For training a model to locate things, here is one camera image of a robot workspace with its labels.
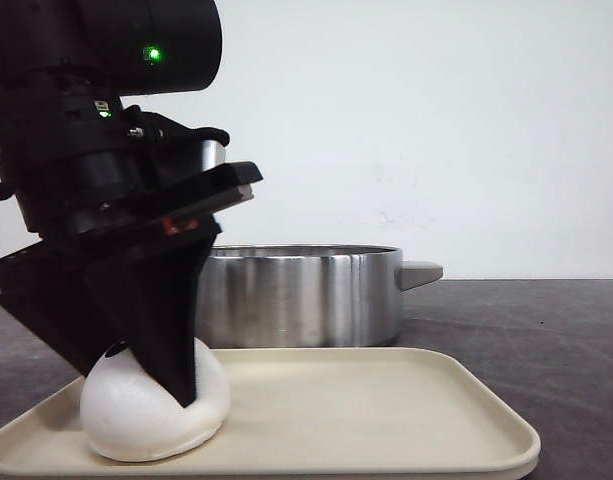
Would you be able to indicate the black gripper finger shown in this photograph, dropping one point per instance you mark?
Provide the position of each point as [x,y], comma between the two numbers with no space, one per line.
[148,294]
[61,311]

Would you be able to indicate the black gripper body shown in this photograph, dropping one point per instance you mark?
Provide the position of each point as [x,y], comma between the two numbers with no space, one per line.
[104,205]

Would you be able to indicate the panda bun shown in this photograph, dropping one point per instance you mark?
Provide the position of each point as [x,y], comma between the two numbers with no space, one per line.
[127,416]

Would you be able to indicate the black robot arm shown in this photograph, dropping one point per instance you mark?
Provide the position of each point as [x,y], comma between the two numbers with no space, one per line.
[66,65]

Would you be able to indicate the stainless steel steamer pot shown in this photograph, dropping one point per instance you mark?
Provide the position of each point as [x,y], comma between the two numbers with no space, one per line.
[277,296]

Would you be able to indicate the cream plastic tray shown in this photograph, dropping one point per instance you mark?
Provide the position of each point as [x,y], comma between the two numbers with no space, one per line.
[362,413]

